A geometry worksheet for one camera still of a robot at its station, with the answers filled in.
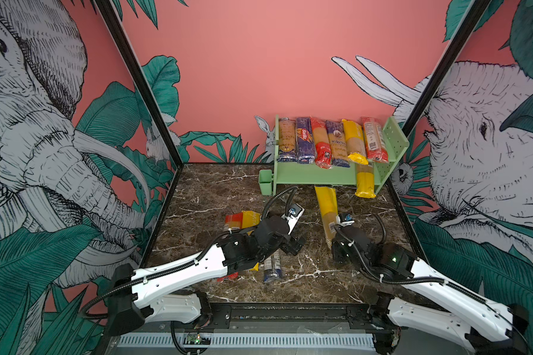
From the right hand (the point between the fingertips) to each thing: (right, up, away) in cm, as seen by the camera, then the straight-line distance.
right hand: (329, 239), depth 73 cm
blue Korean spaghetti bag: (+6, +29, +9) cm, 31 cm away
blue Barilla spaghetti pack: (-7, +35, +12) cm, 38 cm away
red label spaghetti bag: (+21, +34, +12) cm, 42 cm away
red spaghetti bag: (-1, +29, +7) cm, 30 cm away
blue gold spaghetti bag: (-13, +37, +14) cm, 42 cm away
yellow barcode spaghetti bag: (+21, +21, +21) cm, 37 cm away
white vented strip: (-26, -32, -3) cm, 41 cm away
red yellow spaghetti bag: (-32, +3, +23) cm, 39 cm away
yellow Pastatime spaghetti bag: (+13, +32, +9) cm, 36 cm away
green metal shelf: (-4, +24, +28) cm, 37 cm away
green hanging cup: (-23, +20, +34) cm, 46 cm away
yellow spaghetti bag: (+2, +12, +10) cm, 15 cm away
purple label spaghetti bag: (-19, -13, +9) cm, 25 cm away
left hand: (-12, +7, -5) cm, 15 cm away
